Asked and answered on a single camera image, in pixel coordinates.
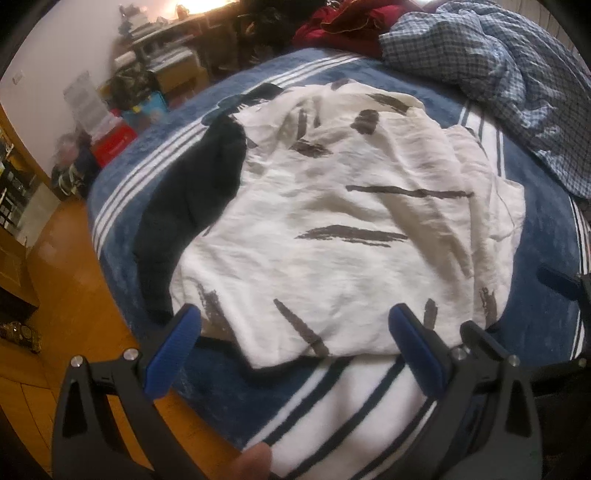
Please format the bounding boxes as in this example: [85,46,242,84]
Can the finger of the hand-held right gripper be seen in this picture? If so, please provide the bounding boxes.
[538,265,591,308]

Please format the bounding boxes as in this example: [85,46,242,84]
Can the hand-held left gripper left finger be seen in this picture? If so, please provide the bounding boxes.
[51,304,208,480]

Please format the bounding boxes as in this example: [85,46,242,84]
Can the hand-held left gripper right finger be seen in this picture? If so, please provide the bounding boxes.
[388,302,543,480]

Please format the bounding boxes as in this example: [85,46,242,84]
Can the white shirt with dark strokes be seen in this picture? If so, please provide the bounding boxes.
[168,78,527,370]

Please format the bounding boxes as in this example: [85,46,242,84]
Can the person's left hand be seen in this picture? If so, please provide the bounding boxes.
[231,442,274,480]

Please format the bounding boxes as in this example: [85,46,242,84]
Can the blue white striped blanket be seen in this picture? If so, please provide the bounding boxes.
[88,46,591,480]

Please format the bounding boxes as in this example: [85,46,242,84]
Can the dark navy garment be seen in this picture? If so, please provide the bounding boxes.
[131,115,247,324]

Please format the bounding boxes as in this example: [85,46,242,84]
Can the dark wooden cabinet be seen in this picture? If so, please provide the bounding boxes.
[0,244,40,324]

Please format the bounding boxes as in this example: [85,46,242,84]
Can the striped cloth bundle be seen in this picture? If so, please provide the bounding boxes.
[51,134,100,199]

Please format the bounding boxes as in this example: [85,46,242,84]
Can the red storage box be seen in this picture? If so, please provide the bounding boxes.
[92,122,139,169]

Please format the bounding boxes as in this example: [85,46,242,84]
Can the blue checked quilt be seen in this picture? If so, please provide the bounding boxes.
[379,0,591,199]

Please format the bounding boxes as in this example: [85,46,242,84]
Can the blue toy box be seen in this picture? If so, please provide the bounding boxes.
[122,90,169,130]

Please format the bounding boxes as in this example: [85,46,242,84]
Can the clear plastic drawer unit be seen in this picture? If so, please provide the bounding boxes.
[62,71,123,139]

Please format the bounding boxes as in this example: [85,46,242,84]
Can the camouflage bag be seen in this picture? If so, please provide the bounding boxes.
[108,65,158,112]

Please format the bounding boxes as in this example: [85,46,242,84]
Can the wooden desk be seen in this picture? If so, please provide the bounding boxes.
[129,0,245,84]

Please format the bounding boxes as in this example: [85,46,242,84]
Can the red cloth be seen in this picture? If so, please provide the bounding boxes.
[292,2,402,58]

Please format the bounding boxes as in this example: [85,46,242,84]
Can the black garment pile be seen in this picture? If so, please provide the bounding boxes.
[238,0,324,47]

